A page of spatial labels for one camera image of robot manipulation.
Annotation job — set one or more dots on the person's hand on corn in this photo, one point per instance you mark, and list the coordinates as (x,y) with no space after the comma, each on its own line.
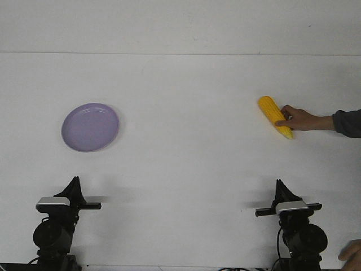
(298,119)

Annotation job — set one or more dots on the yellow corn cob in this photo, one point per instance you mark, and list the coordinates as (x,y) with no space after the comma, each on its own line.
(273,113)

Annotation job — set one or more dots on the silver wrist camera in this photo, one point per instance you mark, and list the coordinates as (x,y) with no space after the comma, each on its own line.
(290,206)
(51,204)

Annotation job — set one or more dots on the grey sleeved forearm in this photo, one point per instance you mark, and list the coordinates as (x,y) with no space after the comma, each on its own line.
(348,123)

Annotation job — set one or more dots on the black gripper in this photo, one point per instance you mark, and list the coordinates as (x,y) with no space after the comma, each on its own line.
(283,195)
(70,214)

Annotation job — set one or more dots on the purple round plate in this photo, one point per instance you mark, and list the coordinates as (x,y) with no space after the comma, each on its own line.
(90,127)

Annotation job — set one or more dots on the person's hand at corner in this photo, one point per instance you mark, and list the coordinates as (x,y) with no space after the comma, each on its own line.
(351,256)

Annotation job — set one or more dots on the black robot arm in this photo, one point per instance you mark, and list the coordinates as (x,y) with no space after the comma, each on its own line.
(304,240)
(54,235)

